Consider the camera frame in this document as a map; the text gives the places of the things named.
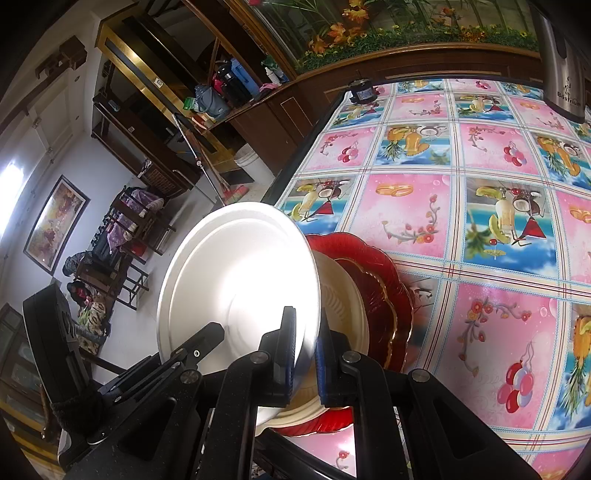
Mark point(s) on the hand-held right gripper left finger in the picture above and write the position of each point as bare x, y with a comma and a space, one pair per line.
288, 355

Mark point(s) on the dark wooden chair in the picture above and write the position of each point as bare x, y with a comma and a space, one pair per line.
115, 281

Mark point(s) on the fruit print tablecloth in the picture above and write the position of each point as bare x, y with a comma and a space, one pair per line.
498, 323

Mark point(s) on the grey blue jug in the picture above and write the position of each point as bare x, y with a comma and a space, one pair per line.
211, 102

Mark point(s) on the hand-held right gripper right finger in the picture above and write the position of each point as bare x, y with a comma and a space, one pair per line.
323, 364

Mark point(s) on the white plastic bucket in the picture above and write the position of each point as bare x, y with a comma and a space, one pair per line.
247, 162

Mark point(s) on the blue plastic container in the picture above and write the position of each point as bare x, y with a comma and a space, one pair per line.
244, 76

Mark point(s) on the person's left hand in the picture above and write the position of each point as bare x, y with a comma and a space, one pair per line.
78, 408

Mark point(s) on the white foam bowl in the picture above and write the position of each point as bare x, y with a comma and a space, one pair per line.
240, 277

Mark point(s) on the small white bottle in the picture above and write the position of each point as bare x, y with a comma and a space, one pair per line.
272, 74

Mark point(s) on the dark wooden wall cabinet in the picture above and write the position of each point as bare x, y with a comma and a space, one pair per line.
323, 87

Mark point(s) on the flower garden glass panel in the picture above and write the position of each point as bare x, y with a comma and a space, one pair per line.
415, 18

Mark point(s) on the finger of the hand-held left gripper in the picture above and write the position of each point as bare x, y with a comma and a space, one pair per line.
205, 339

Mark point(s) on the framed wall picture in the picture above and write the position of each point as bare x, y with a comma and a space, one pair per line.
55, 226

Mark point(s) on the wooden chair with purple cloth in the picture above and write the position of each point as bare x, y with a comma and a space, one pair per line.
136, 217

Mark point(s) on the black flask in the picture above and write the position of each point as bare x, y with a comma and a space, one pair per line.
227, 84

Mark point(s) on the beige plastic bowl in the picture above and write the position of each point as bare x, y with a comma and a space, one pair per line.
344, 314

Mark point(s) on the small black jar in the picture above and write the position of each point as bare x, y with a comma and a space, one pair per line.
362, 90

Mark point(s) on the steel thermos jug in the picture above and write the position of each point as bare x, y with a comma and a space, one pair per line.
563, 69

